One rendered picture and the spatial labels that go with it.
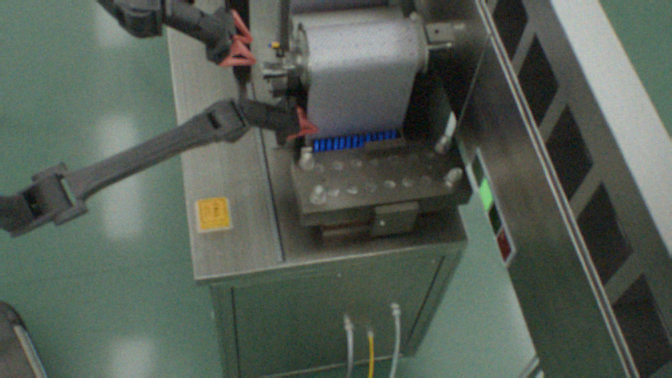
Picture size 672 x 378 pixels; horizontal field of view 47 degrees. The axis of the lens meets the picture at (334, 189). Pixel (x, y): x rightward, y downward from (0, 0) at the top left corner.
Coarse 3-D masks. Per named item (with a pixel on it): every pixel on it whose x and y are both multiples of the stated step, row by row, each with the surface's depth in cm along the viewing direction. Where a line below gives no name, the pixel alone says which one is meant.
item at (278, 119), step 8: (288, 96) 174; (280, 104) 174; (288, 104) 172; (272, 112) 168; (280, 112) 170; (288, 112) 171; (272, 120) 169; (280, 120) 170; (288, 120) 170; (264, 128) 170; (272, 128) 170; (280, 128) 171; (288, 128) 170; (280, 136) 172; (288, 136) 170; (280, 144) 172
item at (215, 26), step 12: (204, 12) 147; (216, 12) 153; (204, 24) 146; (216, 24) 148; (192, 36) 148; (204, 36) 148; (216, 36) 149; (228, 36) 148; (216, 48) 149; (228, 48) 148
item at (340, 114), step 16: (320, 96) 168; (336, 96) 169; (352, 96) 170; (368, 96) 171; (384, 96) 173; (400, 96) 174; (320, 112) 173; (336, 112) 174; (352, 112) 175; (368, 112) 176; (384, 112) 178; (400, 112) 179; (320, 128) 178; (336, 128) 179; (352, 128) 181; (368, 128) 182; (384, 128) 183; (400, 128) 184
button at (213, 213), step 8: (200, 200) 182; (208, 200) 182; (216, 200) 182; (224, 200) 183; (200, 208) 181; (208, 208) 181; (216, 208) 181; (224, 208) 181; (200, 216) 180; (208, 216) 180; (216, 216) 180; (224, 216) 180; (200, 224) 179; (208, 224) 179; (216, 224) 180; (224, 224) 180
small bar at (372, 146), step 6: (396, 138) 181; (402, 138) 181; (366, 144) 179; (372, 144) 179; (378, 144) 180; (384, 144) 180; (390, 144) 180; (396, 144) 180; (402, 144) 180; (366, 150) 179; (372, 150) 179; (378, 150) 180; (384, 150) 180; (390, 150) 181; (396, 150) 181
